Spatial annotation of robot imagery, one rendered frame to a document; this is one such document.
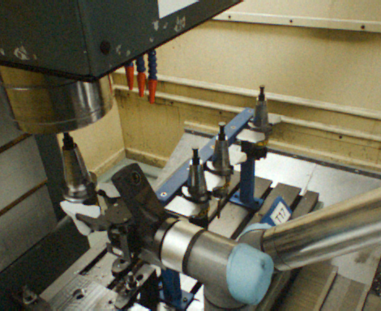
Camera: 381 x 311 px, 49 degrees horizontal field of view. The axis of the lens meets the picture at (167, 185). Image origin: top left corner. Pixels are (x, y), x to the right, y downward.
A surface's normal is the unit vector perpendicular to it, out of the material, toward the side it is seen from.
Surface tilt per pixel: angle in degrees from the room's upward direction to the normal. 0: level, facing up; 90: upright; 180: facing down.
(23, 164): 91
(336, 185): 24
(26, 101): 90
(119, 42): 90
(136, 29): 90
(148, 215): 58
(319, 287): 7
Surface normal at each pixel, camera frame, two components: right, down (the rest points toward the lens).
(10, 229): 0.83, 0.27
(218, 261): -0.40, -0.34
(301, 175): -0.29, -0.53
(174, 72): -0.55, 0.51
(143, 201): 0.68, -0.21
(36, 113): -0.16, 0.58
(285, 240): -0.78, -0.14
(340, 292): 0.00, -0.87
